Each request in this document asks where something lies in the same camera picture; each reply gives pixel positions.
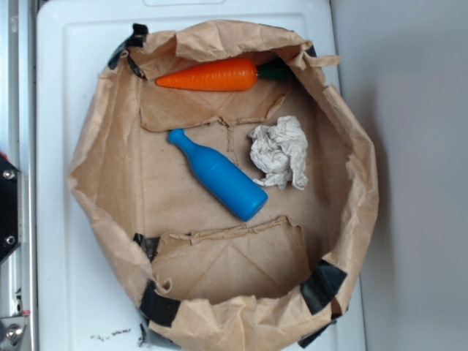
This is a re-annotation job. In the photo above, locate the blue plastic bottle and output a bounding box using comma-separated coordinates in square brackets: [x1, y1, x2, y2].
[167, 129, 268, 222]

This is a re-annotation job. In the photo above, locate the silver metal rail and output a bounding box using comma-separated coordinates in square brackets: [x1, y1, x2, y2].
[1, 1, 39, 350]

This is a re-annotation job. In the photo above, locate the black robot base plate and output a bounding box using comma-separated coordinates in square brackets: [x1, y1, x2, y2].
[0, 152, 20, 264]

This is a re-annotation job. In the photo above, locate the brown paper bag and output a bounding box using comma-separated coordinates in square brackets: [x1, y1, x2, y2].
[67, 20, 379, 350]

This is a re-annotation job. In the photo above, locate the orange toy carrot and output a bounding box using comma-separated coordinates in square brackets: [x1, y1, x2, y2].
[155, 57, 293, 92]

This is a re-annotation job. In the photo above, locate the white plastic tray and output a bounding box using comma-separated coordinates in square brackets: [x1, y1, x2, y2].
[35, 0, 367, 351]

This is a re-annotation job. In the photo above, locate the crumpled white paper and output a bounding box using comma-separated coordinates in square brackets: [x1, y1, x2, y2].
[248, 116, 308, 190]

